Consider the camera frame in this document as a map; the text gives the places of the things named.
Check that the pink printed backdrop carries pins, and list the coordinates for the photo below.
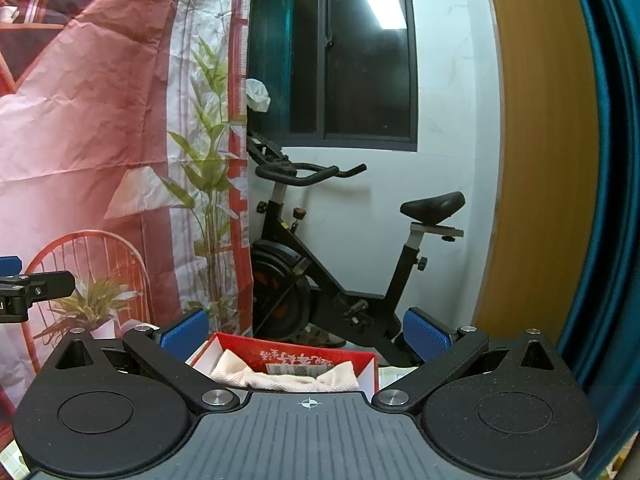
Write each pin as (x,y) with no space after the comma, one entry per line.
(90,135)

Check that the dark window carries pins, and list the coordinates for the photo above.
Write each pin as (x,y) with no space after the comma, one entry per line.
(300,60)

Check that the wooden door panel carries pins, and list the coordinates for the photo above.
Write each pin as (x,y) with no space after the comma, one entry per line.
(540,160)

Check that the teal curtain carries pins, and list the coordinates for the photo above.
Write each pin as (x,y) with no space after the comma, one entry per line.
(615,210)

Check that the white towel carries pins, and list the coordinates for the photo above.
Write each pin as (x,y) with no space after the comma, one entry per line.
(280,382)

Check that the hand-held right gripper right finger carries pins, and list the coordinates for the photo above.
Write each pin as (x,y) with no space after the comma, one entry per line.
(427,332)

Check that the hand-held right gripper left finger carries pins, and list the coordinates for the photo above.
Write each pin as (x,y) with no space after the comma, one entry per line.
(182,332)

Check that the checked tablecloth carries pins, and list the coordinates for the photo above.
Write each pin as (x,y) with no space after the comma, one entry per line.
(395,377)

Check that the black exercise bike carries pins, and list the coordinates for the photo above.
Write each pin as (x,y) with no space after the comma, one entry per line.
(285,270)

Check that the white plastic bag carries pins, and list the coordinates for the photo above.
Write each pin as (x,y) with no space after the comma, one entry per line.
(257,95)

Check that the red cardboard box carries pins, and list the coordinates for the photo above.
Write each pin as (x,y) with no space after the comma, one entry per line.
(310,357)

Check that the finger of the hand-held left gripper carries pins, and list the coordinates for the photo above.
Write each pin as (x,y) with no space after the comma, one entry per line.
(10,264)
(50,285)

